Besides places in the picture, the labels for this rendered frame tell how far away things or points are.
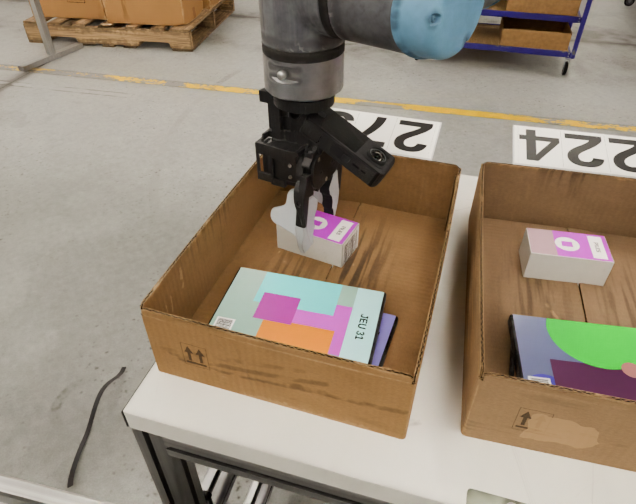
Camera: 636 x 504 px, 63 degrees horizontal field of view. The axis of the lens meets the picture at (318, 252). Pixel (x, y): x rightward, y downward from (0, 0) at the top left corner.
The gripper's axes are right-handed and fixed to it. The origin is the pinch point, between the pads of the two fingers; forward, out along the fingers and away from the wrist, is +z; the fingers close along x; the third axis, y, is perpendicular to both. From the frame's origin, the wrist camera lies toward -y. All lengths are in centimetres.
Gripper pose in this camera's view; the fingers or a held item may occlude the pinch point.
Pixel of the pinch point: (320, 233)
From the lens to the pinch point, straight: 71.9
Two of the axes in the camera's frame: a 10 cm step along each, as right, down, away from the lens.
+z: 0.0, 7.7, 6.4
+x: -4.7, 5.7, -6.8
